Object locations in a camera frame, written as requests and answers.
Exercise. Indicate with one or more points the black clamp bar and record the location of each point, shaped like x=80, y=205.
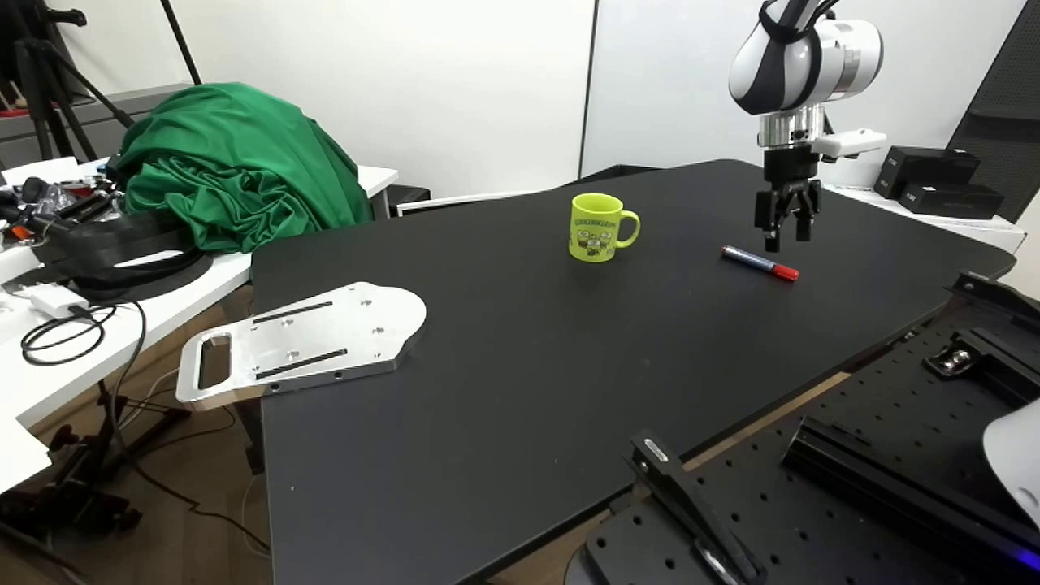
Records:
x=694, y=509

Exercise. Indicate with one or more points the black bag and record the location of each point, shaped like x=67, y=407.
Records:
x=99, y=250

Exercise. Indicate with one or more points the white power adapter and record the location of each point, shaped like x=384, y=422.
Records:
x=50, y=301

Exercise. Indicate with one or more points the silver metal mounting plate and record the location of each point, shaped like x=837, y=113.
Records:
x=325, y=336

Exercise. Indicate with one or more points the black perforated breadboard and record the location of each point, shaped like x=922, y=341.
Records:
x=847, y=532

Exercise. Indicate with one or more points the black bracket with silver knob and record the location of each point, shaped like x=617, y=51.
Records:
x=978, y=361

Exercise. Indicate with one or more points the thin black stand pole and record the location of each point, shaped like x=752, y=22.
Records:
x=182, y=44

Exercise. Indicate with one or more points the white desk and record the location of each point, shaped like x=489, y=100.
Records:
x=163, y=308

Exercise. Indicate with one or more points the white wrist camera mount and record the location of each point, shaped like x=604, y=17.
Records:
x=857, y=144

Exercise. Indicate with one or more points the black upright panel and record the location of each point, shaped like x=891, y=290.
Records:
x=1009, y=108

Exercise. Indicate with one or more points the black aluminium rail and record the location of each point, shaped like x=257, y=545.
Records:
x=888, y=476

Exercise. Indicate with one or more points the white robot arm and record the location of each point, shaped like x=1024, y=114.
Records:
x=834, y=58

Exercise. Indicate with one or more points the yellow mug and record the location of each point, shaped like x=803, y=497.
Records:
x=595, y=229

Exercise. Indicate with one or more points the white curved cover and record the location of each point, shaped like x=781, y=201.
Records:
x=1018, y=457

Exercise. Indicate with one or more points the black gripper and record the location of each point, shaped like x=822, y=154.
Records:
x=792, y=173

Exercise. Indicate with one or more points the green cloth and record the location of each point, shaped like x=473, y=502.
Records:
x=239, y=162

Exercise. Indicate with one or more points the black camera tripod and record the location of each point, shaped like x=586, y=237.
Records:
x=38, y=77

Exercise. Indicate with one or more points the black box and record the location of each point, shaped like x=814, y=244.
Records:
x=953, y=201
x=927, y=166

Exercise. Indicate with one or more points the red marker with white barrel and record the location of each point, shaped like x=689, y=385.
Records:
x=757, y=264

